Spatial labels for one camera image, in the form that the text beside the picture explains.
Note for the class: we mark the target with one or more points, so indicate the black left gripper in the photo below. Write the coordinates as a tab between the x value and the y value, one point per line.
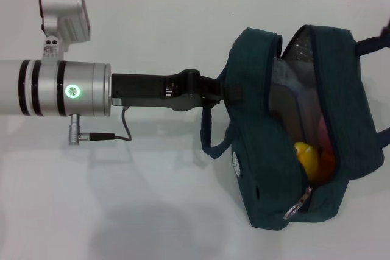
146	89

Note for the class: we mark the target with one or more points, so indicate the pink toy peach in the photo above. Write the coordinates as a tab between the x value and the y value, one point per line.
326	135

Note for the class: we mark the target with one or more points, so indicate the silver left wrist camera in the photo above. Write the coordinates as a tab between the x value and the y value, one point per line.
64	7

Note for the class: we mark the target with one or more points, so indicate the yellow banana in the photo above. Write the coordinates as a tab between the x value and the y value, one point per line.
307	162

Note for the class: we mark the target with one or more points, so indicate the dark teal lunch bag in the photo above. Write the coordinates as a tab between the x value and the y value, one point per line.
253	138

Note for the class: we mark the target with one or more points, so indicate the clear lunch box blue lid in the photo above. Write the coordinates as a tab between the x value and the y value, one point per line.
292	111

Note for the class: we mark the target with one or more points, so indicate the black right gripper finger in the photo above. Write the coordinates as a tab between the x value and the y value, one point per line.
387	30

